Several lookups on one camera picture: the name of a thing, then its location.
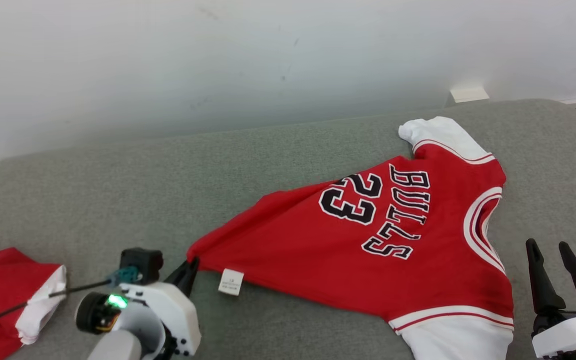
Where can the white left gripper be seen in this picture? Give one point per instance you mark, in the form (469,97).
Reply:
(178,315)

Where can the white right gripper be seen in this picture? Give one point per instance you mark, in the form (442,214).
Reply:
(573,335)

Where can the red Bulls basketball jersey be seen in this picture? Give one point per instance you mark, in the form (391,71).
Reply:
(318,250)

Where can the grey fabric mat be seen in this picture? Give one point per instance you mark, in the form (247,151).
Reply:
(268,165)

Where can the small white wall box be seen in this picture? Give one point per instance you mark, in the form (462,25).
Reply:
(469,95)

